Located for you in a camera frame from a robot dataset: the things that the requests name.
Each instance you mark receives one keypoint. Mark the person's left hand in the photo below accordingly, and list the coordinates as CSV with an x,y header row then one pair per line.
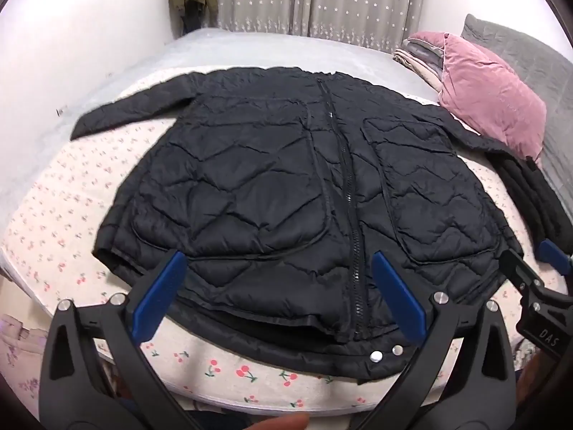
x,y
280,423

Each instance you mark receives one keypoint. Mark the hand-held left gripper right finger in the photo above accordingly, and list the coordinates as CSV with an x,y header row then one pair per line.
x,y
398,298

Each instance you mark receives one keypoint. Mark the pink velvet pillow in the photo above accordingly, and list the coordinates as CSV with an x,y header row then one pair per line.
x,y
488,89

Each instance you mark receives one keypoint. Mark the purple floral cloth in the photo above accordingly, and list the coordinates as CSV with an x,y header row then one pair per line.
x,y
18,349

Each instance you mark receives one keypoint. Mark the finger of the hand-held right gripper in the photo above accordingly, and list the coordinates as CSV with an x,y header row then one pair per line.
x,y
554,254
515,269

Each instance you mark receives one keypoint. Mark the grey quilted headboard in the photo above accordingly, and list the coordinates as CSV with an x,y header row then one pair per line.
x,y
537,62

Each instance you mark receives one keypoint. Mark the stack of folded blankets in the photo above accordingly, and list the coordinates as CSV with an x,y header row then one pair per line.
x,y
421,60

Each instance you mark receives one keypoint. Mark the dark hanging garment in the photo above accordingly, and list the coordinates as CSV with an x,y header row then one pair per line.
x,y
192,18

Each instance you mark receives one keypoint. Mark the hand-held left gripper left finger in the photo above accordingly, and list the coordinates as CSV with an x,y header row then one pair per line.
x,y
160,298

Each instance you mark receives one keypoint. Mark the black quilted jacket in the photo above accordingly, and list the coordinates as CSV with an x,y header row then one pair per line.
x,y
268,188

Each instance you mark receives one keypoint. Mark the folded black clothes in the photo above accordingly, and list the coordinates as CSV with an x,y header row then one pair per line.
x,y
532,188

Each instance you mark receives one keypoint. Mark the cherry print bed sheet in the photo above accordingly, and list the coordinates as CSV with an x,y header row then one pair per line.
x,y
58,215

